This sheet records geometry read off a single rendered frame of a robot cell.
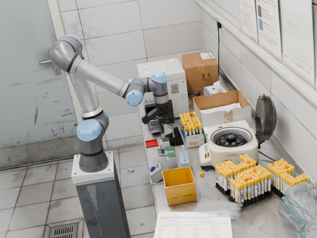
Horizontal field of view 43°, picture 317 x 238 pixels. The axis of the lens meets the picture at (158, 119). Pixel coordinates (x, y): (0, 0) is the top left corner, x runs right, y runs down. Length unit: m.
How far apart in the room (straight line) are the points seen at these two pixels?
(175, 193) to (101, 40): 2.17
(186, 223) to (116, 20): 2.32
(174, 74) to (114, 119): 1.64
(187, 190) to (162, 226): 0.20
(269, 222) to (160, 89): 0.79
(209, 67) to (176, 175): 1.14
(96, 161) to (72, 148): 2.00
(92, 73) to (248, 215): 0.91
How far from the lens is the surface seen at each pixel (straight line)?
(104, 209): 2.16
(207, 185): 1.89
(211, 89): 2.73
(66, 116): 3.87
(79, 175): 2.05
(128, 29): 3.64
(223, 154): 1.92
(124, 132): 4.00
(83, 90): 2.04
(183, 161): 1.89
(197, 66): 2.80
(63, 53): 1.88
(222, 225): 1.66
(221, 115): 2.23
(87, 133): 1.97
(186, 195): 1.78
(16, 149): 4.11
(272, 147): 2.15
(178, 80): 2.41
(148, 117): 2.03
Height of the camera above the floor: 2.00
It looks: 26 degrees down
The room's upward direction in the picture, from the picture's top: 8 degrees counter-clockwise
